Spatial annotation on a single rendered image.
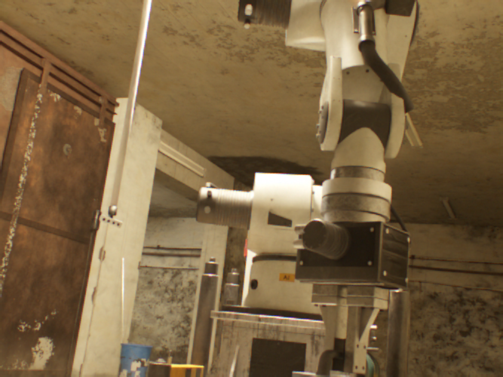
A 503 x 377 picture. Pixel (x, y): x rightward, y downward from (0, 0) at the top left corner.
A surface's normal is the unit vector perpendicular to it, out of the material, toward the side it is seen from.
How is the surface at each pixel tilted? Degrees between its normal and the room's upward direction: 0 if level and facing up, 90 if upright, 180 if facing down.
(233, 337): 90
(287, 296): 70
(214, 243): 90
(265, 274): 90
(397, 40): 132
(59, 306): 90
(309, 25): 148
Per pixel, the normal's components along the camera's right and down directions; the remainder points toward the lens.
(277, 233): -0.10, 0.41
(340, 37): -0.58, -0.55
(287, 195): 0.01, -0.52
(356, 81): -0.07, 0.74
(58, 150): 0.91, 0.00
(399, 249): 0.75, -0.08
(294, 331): -0.25, -0.27
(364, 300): -0.65, -0.26
